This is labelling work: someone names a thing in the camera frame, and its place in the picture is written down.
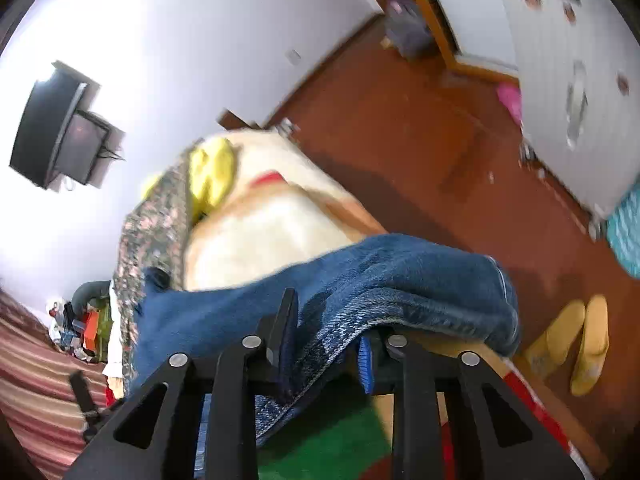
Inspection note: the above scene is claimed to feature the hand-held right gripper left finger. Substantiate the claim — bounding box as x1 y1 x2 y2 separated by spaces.
65 287 300 480

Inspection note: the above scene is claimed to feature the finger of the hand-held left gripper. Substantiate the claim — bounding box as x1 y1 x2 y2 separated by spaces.
69 371 103 443

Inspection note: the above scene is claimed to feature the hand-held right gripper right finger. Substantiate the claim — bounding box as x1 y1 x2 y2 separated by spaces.
360 333 596 480

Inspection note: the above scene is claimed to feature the blue denim garment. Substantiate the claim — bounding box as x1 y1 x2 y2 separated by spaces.
132 232 522 461

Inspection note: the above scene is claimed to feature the red striped cloth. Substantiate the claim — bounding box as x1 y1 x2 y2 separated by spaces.
0 290 113 480

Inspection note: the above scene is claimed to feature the white cloth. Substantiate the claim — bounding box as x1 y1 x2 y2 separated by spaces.
102 290 126 401

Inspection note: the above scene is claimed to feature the orange box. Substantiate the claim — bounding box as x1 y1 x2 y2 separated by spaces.
82 310 101 349

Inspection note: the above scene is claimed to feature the green bag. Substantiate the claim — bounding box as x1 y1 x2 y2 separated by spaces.
97 300 114 361

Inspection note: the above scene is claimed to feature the pile of small items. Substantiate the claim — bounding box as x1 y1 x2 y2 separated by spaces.
47 297 86 357

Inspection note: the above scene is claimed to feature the grey padded roll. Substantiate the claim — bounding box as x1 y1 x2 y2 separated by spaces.
71 281 112 308

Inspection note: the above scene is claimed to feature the cream printed blanket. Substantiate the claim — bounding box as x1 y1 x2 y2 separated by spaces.
182 127 608 480

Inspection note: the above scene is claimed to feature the dark floral blanket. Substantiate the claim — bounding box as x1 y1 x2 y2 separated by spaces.
112 162 196 396

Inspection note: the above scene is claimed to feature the yellow slipper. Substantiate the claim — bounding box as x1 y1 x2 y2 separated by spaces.
525 300 586 378
570 295 610 397

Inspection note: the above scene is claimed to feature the yellow cloth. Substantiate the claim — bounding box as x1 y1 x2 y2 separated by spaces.
142 137 238 221

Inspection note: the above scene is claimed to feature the teal cloth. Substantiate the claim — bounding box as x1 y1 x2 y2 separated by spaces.
606 195 640 278

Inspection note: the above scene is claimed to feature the pink bag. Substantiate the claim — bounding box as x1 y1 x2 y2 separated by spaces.
496 82 523 128

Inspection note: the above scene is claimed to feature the white wardrobe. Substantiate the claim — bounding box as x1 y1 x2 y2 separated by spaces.
487 0 640 221

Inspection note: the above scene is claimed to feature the grey suitcase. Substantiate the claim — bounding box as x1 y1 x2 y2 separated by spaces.
382 0 436 61

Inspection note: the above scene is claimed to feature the brown wooden doorway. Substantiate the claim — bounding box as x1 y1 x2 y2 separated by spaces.
345 0 521 81

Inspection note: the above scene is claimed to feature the brown wooden bed frame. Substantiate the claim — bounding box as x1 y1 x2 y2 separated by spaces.
218 109 262 131

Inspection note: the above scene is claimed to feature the black wall cabinet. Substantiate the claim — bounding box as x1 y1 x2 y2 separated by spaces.
9 60 101 191

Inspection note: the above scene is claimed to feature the wardrobe handle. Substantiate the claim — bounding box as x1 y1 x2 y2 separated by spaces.
565 60 589 149

